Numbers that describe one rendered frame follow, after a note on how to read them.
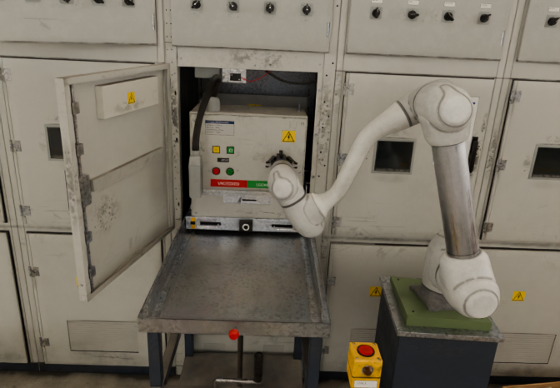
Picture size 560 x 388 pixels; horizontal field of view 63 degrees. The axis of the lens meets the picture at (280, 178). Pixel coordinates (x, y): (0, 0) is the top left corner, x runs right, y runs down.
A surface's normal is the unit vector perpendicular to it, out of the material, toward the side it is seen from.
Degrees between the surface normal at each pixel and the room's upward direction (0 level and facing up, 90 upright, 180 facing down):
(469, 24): 90
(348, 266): 90
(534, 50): 90
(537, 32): 90
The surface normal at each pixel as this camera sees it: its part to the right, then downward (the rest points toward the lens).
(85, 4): 0.49, 0.30
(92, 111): 0.96, 0.13
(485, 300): 0.01, 0.36
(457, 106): -0.04, 0.15
